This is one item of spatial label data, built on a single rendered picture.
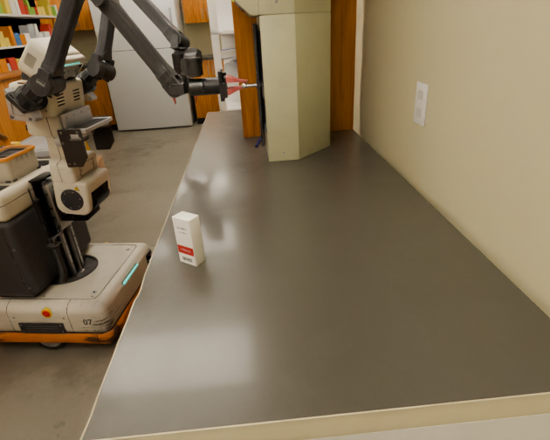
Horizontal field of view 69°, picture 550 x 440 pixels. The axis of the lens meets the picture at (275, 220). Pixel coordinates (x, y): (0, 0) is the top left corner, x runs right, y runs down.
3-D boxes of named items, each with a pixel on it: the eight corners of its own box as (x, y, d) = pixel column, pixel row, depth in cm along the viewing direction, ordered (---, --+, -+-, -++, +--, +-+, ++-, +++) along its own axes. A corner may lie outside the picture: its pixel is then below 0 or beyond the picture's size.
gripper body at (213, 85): (223, 71, 136) (201, 72, 135) (226, 101, 140) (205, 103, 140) (223, 68, 142) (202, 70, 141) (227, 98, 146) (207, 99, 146)
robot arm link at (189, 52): (182, 40, 172) (170, 34, 164) (205, 39, 168) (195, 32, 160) (182, 69, 174) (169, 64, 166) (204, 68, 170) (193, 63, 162)
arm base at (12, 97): (24, 90, 154) (3, 95, 143) (36, 76, 151) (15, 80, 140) (43, 107, 156) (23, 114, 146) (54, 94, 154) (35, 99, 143)
